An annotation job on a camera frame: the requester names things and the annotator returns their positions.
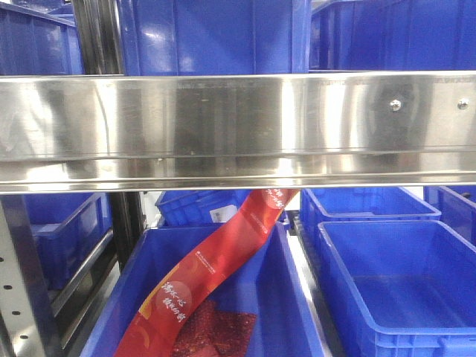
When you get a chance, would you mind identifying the blue bin lower left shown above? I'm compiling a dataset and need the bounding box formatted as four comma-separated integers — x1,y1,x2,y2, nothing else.
23,193,112,290

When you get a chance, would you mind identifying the blue bin far right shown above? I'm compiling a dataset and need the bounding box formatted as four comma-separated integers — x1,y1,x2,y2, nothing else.
423,185,475,245

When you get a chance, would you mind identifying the empty blue bin right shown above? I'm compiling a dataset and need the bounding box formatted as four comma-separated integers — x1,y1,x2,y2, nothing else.
318,221,475,356

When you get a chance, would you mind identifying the dark blue bin upper right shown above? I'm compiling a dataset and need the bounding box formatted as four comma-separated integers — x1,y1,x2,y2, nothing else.
309,1,475,71

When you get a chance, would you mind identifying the dark blue bin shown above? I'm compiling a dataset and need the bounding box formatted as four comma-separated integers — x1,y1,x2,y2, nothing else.
309,1,475,71
1,1,84,76
118,1,312,76

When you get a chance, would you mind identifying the rear blue bin right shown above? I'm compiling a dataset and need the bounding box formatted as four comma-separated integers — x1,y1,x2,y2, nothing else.
299,187,441,235

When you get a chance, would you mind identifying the dark blue bin upper left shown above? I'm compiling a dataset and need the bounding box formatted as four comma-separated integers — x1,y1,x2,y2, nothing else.
1,1,84,76

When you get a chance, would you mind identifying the blue bin with package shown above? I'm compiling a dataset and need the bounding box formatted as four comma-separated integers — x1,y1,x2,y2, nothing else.
81,222,324,356

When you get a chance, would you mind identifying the right shelf steel rail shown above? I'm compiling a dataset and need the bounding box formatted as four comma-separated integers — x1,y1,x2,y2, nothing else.
1,71,475,193

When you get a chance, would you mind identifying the perforated steel shelf upright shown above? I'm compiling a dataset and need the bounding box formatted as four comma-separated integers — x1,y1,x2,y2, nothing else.
1,195,63,356

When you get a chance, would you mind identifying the rear blue bin centre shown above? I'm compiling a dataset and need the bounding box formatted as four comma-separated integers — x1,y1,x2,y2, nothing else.
155,189,289,228

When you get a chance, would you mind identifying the red printed snack package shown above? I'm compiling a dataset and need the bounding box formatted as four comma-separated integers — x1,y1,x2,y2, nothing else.
115,188,298,356

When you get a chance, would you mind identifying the dark blue bin upper centre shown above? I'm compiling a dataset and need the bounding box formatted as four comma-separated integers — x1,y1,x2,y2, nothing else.
118,1,312,76

